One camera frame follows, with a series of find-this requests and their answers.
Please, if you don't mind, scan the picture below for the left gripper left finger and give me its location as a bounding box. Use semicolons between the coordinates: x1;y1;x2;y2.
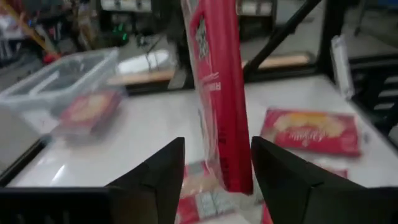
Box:
0;136;186;224

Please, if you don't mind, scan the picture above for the clear plastic bin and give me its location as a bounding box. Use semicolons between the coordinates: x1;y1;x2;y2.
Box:
0;48;125;141

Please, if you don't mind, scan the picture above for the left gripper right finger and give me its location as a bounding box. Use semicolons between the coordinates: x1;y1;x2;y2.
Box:
250;136;398;224

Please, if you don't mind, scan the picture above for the white metal bracket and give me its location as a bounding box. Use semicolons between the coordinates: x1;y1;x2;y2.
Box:
330;35;354;98

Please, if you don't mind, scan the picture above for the black diagonal strut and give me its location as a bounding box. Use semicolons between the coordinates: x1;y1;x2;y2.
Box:
242;0;323;74

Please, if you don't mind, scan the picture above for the yellow slanted pole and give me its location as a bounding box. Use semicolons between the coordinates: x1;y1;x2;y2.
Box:
0;0;59;62

